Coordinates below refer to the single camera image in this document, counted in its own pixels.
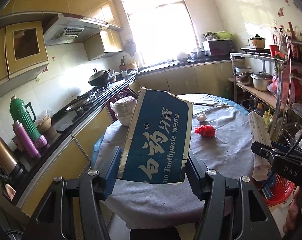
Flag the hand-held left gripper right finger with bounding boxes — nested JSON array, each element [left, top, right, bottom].
[[187, 155, 283, 240]]

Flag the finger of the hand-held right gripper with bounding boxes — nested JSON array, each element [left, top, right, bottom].
[[251, 141, 292, 165]]

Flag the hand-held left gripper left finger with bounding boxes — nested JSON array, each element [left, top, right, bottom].
[[23, 146, 124, 240]]

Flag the white carton box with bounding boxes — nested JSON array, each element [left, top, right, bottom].
[[247, 111, 273, 180]]

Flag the red plastic basket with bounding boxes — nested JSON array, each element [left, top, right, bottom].
[[252, 172, 298, 207]]

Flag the red plastic bag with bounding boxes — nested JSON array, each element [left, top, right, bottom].
[[194, 124, 216, 137]]

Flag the blue toothpaste box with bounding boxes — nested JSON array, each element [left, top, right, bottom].
[[119, 87, 193, 185]]

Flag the person's right hand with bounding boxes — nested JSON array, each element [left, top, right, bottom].
[[284, 190, 302, 236]]

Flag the yellow plastic bag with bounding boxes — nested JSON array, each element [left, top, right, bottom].
[[262, 109, 274, 130]]

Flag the round table with grey cloth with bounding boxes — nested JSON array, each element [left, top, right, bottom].
[[92, 94, 262, 228]]

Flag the blue wrapper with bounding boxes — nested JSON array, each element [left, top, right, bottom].
[[262, 179, 275, 200]]

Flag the cooking oil bottle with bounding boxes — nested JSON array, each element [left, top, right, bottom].
[[255, 102, 265, 117]]

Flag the yellow base cabinets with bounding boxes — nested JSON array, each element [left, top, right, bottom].
[[16, 60, 245, 218]]

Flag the black bucket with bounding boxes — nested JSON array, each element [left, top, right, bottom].
[[241, 99, 257, 113]]

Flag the plain white bowl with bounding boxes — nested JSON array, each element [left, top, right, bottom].
[[115, 114, 134, 127]]

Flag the blue table cover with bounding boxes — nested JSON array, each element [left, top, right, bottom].
[[93, 95, 244, 155]]

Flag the metal storage rack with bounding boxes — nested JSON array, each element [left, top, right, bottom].
[[228, 37, 302, 155]]

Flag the red bag on rack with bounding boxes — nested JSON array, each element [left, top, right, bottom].
[[267, 72, 296, 105]]

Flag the long thin stick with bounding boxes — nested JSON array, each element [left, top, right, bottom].
[[192, 102, 235, 108]]

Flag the steel pot with lid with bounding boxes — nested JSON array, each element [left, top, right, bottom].
[[250, 72, 273, 92]]

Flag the metal bowl with food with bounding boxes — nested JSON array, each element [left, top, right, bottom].
[[109, 96, 137, 117]]

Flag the purple cup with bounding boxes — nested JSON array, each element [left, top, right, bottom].
[[34, 135, 51, 150]]

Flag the gas stove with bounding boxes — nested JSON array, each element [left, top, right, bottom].
[[64, 84, 112, 114]]

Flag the brown clay pot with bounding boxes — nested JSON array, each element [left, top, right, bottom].
[[37, 115, 52, 135]]

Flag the purple thermos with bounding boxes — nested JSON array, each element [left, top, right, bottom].
[[13, 120, 41, 159]]

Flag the black wok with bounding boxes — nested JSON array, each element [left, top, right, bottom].
[[88, 68, 112, 87]]

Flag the ceramic crock pot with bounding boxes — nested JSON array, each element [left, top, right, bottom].
[[250, 34, 267, 49]]

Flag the green thermos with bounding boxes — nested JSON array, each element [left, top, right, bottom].
[[9, 95, 41, 142]]

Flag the microwave oven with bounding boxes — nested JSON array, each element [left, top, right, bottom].
[[202, 39, 235, 56]]

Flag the copper kettle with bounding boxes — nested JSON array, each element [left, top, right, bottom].
[[0, 132, 25, 180]]

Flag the green plastic basin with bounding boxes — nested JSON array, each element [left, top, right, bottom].
[[215, 31, 233, 40]]

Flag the yellow hanging cabinet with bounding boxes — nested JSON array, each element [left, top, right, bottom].
[[83, 31, 124, 61]]

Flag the range hood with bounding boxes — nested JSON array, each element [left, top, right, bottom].
[[43, 15, 110, 47]]

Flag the window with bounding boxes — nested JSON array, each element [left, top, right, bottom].
[[120, 0, 199, 68]]

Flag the black cable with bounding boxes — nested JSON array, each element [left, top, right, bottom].
[[286, 112, 302, 155]]

